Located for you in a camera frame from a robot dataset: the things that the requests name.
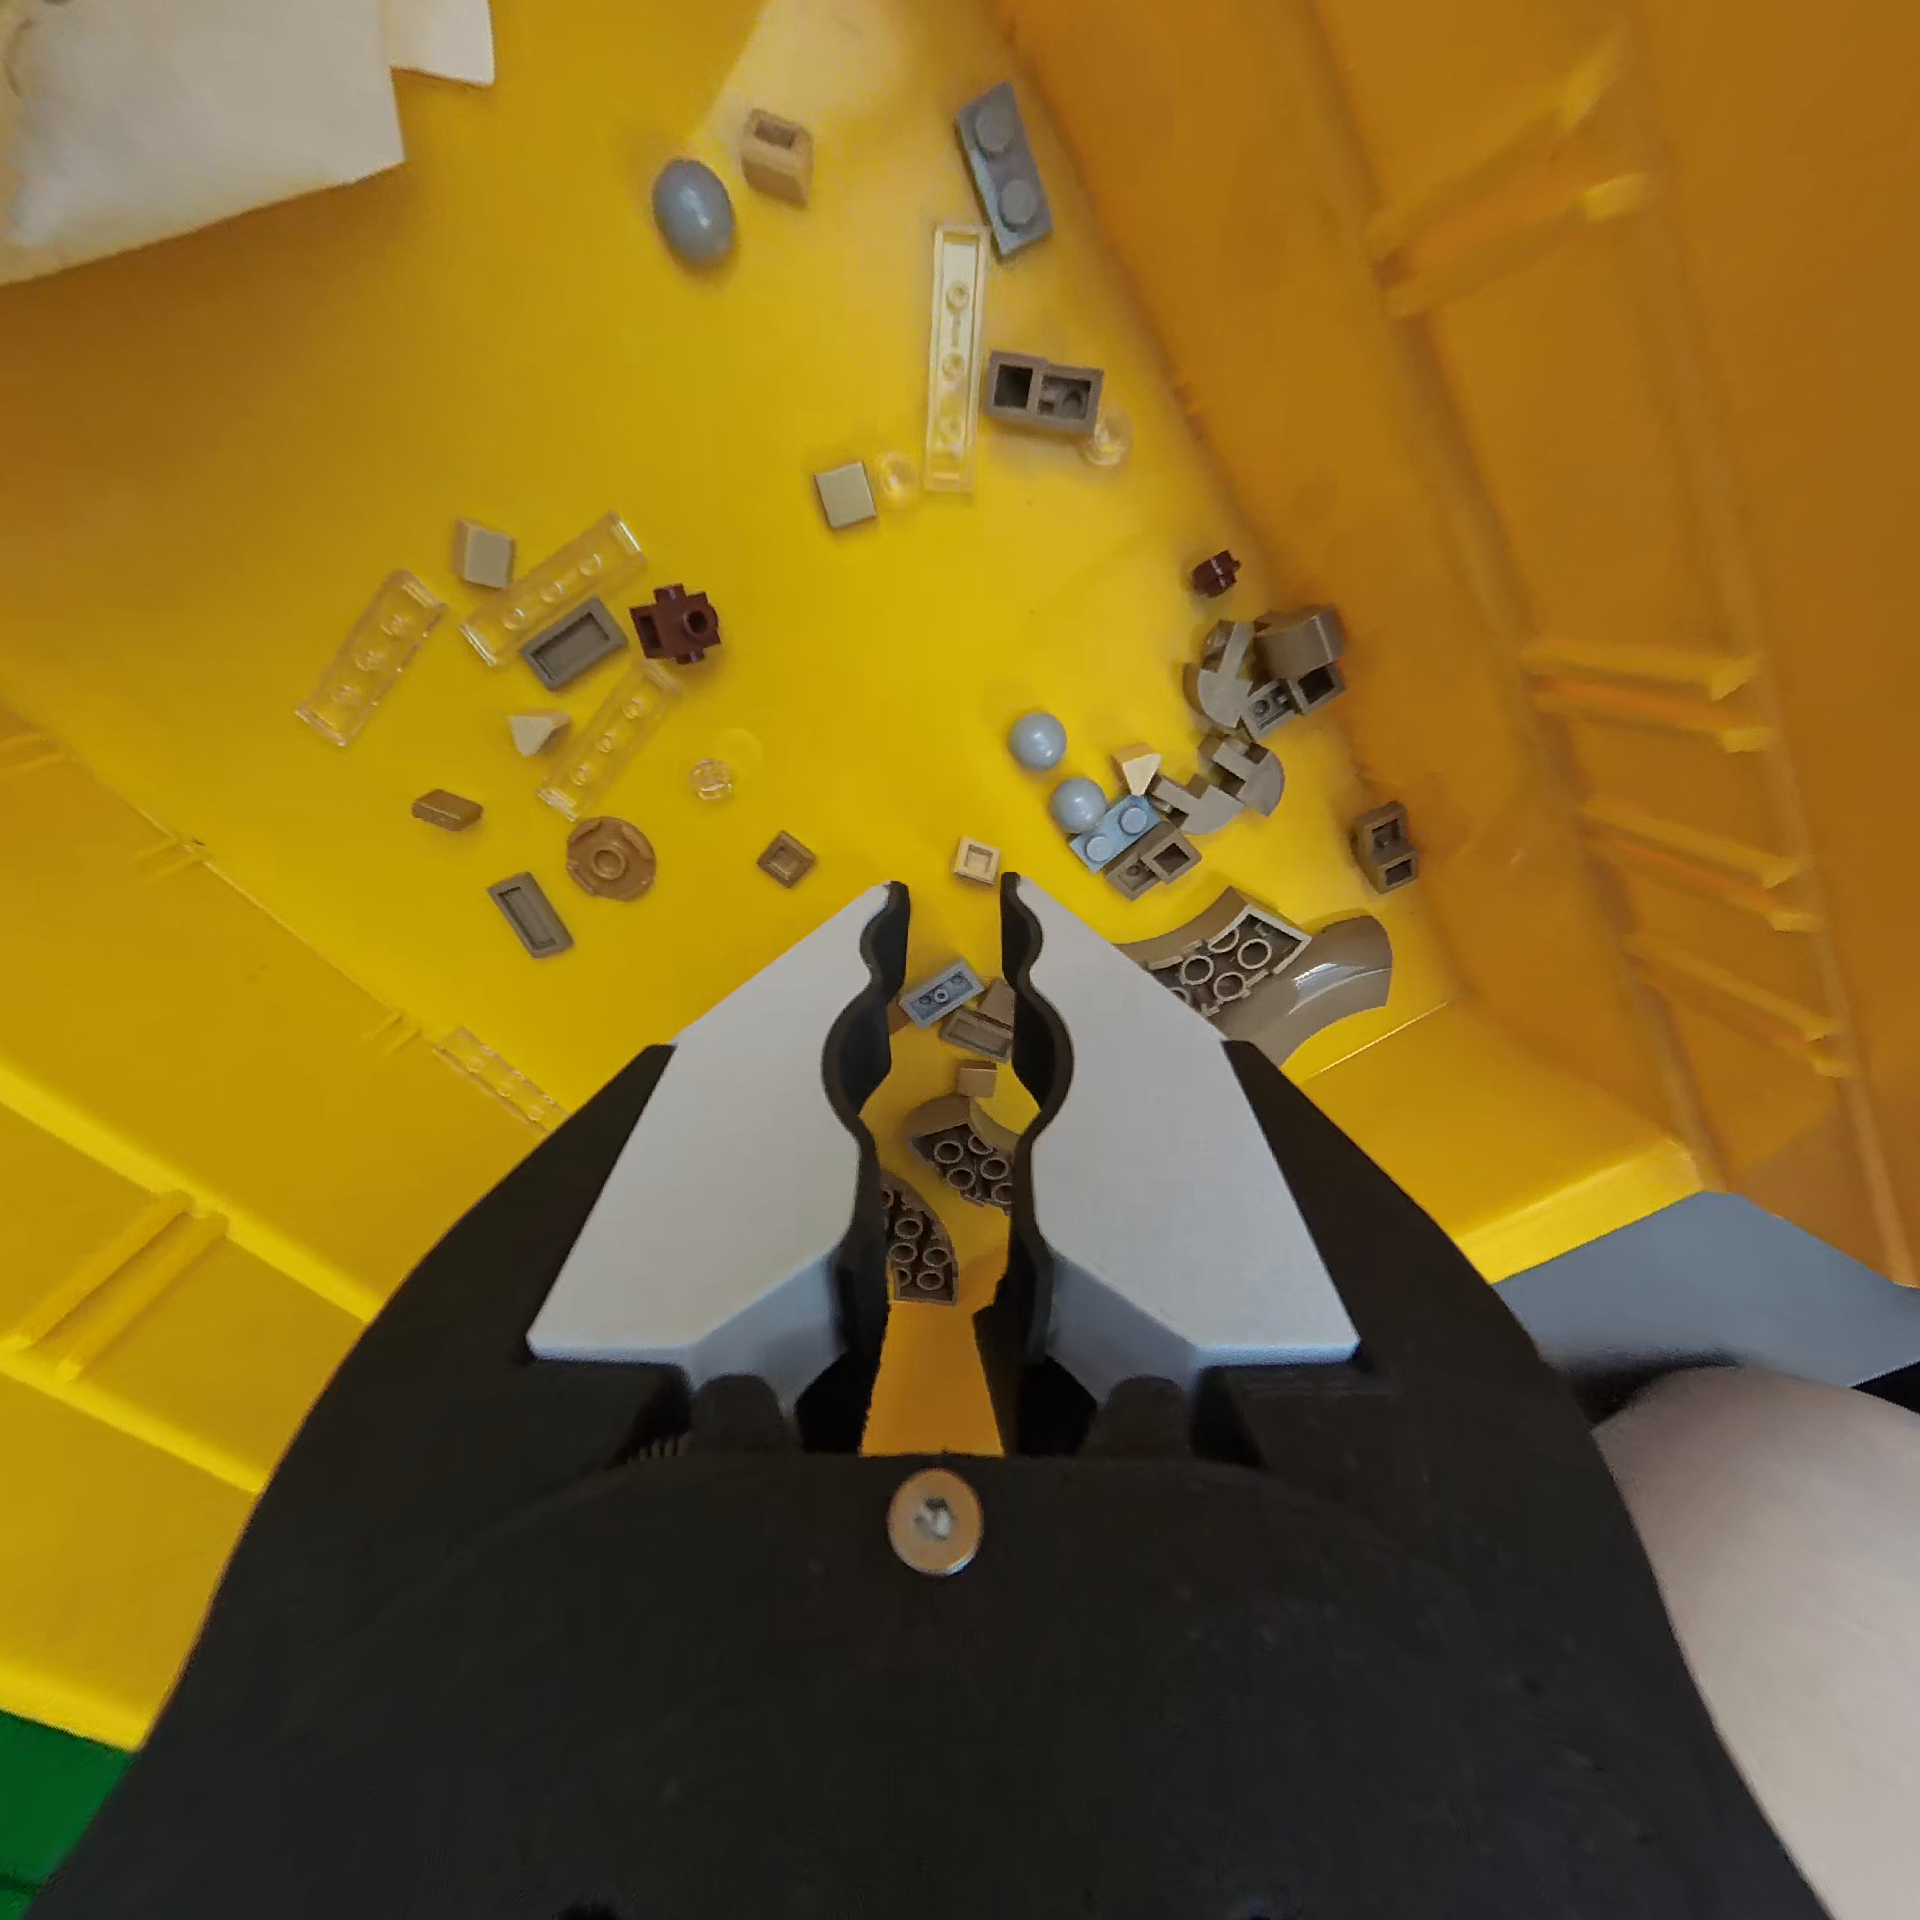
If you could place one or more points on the dark grey two-stud lego plate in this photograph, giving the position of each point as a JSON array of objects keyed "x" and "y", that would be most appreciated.
[{"x": 1002, "y": 168}]

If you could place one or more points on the clear long lego plate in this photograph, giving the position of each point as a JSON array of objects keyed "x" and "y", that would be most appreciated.
[
  {"x": 954, "y": 359},
  {"x": 371, "y": 657},
  {"x": 493, "y": 1073},
  {"x": 578, "y": 564},
  {"x": 608, "y": 738}
]

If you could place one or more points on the large tan curved lego slope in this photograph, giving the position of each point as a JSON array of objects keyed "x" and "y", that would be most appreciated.
[{"x": 1343, "y": 983}]

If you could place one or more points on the tan square lego tile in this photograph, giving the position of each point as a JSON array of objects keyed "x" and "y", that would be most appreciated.
[
  {"x": 847, "y": 495},
  {"x": 483, "y": 554}
]

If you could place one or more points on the small tan wedge lego piece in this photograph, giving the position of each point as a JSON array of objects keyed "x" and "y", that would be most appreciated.
[
  {"x": 1137, "y": 772},
  {"x": 537, "y": 729}
]

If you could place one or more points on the small dark tan lego tile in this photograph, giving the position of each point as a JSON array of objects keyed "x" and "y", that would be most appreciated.
[{"x": 787, "y": 857}]

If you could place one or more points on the tan slope lego piece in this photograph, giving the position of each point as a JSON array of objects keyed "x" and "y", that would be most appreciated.
[{"x": 778, "y": 154}]

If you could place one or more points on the dark tan hollow lego brick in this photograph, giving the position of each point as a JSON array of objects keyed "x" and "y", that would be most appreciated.
[
  {"x": 1386, "y": 848},
  {"x": 1154, "y": 863},
  {"x": 1044, "y": 396},
  {"x": 1314, "y": 690}
]

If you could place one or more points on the gold round lego plate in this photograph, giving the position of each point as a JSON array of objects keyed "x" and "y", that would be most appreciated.
[{"x": 611, "y": 857}]

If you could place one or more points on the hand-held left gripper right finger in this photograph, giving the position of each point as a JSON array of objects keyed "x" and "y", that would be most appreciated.
[{"x": 1171, "y": 1184}]

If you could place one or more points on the light grey lego ball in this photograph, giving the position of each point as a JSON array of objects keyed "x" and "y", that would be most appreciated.
[
  {"x": 1035, "y": 738},
  {"x": 1074, "y": 806}
]

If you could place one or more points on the yellow plastic bin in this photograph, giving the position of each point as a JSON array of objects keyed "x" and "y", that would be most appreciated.
[{"x": 330, "y": 389}]

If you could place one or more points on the dark tan curved lego brick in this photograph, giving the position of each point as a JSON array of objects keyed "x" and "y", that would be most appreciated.
[{"x": 1301, "y": 638}]

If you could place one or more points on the small brown lego tile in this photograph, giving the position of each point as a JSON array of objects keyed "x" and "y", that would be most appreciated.
[{"x": 447, "y": 809}]

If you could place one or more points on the clear round lego stud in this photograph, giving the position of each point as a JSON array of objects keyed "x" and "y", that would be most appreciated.
[
  {"x": 714, "y": 777},
  {"x": 897, "y": 477},
  {"x": 1106, "y": 440}
]

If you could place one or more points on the dark tan arch lego piece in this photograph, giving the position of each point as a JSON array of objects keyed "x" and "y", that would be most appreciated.
[
  {"x": 1213, "y": 682},
  {"x": 1236, "y": 791}
]

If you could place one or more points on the dark tan curved lego plate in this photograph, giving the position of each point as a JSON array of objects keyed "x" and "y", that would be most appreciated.
[
  {"x": 914, "y": 1244},
  {"x": 1231, "y": 960},
  {"x": 968, "y": 1149}
]

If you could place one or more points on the grey oval dome lego piece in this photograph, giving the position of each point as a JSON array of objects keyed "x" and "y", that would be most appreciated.
[{"x": 693, "y": 210}]

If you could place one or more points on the blue-grey two-stud lego plate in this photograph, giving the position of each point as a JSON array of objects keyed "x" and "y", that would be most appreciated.
[
  {"x": 941, "y": 993},
  {"x": 1113, "y": 834}
]

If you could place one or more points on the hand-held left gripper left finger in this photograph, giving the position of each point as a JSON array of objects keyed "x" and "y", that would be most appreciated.
[{"x": 704, "y": 1184}]

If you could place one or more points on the dark red studded lego brick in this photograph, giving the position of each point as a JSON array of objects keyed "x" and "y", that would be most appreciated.
[{"x": 677, "y": 624}]

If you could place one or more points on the tiny dark red lego piece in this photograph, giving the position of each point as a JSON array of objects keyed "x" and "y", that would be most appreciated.
[{"x": 1217, "y": 573}]

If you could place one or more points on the green plastic bin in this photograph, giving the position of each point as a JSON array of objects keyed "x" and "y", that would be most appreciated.
[{"x": 53, "y": 1793}]

